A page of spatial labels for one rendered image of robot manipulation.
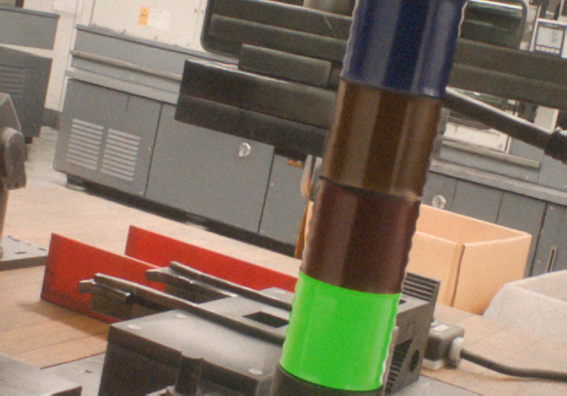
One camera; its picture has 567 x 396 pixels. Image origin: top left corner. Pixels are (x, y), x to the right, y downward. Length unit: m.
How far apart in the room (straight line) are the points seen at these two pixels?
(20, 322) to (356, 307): 0.56
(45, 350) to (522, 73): 0.43
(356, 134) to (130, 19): 6.19
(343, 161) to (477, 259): 2.67
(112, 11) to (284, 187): 1.57
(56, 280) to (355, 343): 0.61
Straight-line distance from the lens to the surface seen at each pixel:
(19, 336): 0.88
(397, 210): 0.38
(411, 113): 0.38
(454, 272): 2.96
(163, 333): 0.65
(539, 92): 0.59
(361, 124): 0.38
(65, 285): 0.97
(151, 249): 1.06
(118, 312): 0.73
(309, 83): 0.63
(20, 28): 7.93
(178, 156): 6.26
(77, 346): 0.88
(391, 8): 0.38
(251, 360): 0.63
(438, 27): 0.38
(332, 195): 0.38
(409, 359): 0.93
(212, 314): 0.69
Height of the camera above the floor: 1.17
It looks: 8 degrees down
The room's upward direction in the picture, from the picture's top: 12 degrees clockwise
